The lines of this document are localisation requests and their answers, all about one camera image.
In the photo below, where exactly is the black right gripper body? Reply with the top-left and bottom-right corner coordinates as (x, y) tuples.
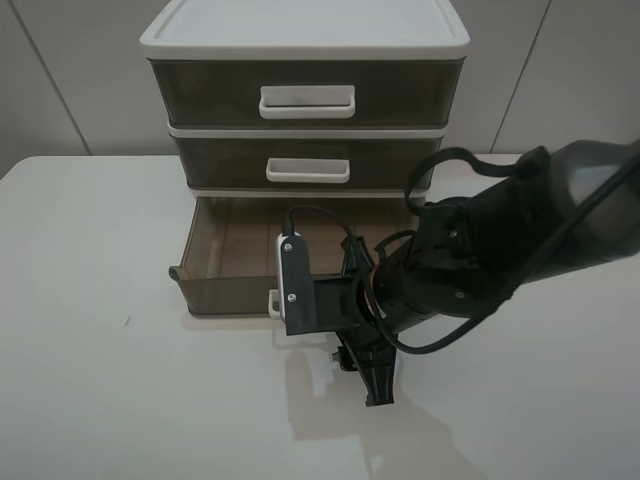
(314, 237), (396, 406)

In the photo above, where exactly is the dark bottom drawer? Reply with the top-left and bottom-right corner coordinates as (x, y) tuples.
(169, 197), (417, 318)

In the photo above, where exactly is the dark drawer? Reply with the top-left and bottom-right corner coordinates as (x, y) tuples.
(169, 197), (417, 318)
(175, 138), (441, 191)
(151, 60), (463, 129)

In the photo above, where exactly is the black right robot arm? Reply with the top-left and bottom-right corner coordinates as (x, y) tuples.
(317, 140), (639, 407)

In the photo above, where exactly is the dark middle drawer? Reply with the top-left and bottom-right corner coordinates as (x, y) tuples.
(175, 138), (441, 191)

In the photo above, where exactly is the dark top drawer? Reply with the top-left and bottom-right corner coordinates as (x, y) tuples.
(151, 60), (463, 129)

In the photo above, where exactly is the black camera cable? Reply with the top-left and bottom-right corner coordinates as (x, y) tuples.
(282, 206), (359, 241)

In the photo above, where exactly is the white drawer cabinet frame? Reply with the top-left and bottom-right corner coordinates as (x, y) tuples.
(140, 1), (470, 198)

